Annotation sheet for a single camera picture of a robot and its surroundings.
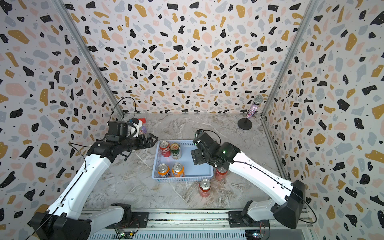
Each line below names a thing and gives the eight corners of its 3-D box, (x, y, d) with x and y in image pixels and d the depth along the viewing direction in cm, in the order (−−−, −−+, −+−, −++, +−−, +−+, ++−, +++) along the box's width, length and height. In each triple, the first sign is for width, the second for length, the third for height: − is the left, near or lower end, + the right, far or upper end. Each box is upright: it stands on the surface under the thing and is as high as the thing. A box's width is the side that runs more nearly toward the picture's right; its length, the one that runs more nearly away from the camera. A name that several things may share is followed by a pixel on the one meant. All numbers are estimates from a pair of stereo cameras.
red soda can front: (199, 197, 83) (199, 190, 74) (199, 186, 87) (199, 178, 78) (210, 197, 83) (211, 190, 74) (209, 186, 87) (211, 178, 78)
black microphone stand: (239, 129, 116) (240, 126, 113) (237, 121, 122) (238, 117, 119) (251, 129, 116) (252, 126, 113) (249, 121, 122) (250, 117, 119)
